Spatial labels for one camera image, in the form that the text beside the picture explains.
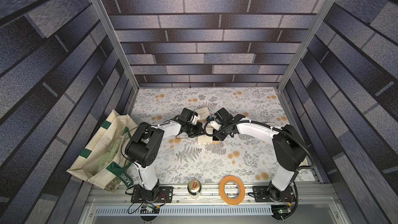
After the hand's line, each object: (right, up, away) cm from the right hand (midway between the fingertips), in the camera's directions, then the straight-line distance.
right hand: (217, 132), depth 92 cm
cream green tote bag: (-60, -11, -15) cm, 63 cm away
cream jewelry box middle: (-8, +11, +9) cm, 17 cm away
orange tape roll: (+7, -29, -21) cm, 36 cm away
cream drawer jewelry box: (-7, -4, -2) cm, 8 cm away
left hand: (-6, 0, -1) cm, 6 cm away
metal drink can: (-13, -20, -25) cm, 35 cm away
